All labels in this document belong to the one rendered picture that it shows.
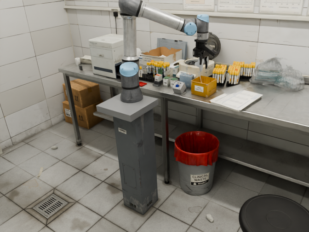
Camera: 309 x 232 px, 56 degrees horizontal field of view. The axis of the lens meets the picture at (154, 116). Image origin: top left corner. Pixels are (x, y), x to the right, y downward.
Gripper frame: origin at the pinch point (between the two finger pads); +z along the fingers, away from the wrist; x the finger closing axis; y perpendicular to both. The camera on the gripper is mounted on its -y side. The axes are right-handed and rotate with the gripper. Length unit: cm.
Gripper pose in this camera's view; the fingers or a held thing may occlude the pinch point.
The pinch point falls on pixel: (204, 69)
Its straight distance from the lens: 204.3
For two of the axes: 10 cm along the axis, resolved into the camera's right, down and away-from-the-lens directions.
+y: -7.7, -2.5, 5.8
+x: -6.3, 3.8, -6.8
